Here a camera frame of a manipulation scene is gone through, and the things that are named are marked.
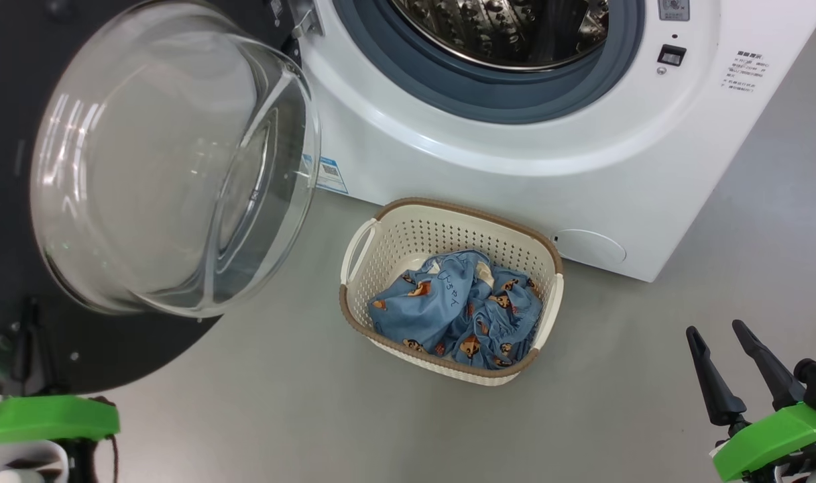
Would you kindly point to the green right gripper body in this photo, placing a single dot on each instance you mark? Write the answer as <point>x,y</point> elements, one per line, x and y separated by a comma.
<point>776,436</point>

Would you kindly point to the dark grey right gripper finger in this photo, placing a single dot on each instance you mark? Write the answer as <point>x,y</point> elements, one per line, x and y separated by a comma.
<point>773,372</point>
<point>716,389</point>

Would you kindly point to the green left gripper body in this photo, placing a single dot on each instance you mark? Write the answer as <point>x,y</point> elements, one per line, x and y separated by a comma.
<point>45,417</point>

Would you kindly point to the washing machine glass door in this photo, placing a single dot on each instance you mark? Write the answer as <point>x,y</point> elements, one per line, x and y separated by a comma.
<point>166,168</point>

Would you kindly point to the blue printed shirt with lettering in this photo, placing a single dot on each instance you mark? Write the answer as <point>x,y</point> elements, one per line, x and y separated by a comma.
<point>428,302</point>

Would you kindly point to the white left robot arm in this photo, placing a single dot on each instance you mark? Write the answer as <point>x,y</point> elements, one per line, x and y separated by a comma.
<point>19,469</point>

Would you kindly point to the white front-load washing machine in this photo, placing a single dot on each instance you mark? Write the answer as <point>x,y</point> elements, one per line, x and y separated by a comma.
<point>515,168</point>

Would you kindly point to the metal washer door hinge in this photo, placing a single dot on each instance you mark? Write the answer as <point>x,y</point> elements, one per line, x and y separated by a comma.
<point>307,19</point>

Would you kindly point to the round white filter cover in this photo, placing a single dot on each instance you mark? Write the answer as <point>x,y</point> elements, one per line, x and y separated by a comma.
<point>590,247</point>

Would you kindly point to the small printed text sticker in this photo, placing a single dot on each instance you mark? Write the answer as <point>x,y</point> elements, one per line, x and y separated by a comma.
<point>744,70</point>

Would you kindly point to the cream perforated laundry basket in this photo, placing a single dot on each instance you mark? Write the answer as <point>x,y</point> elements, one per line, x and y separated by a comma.
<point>394,241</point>

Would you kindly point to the blue energy label sticker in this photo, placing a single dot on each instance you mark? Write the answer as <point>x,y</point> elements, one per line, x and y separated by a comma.
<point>328,176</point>

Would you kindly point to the grey warning sticker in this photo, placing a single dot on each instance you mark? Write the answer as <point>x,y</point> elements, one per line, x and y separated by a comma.
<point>674,8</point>

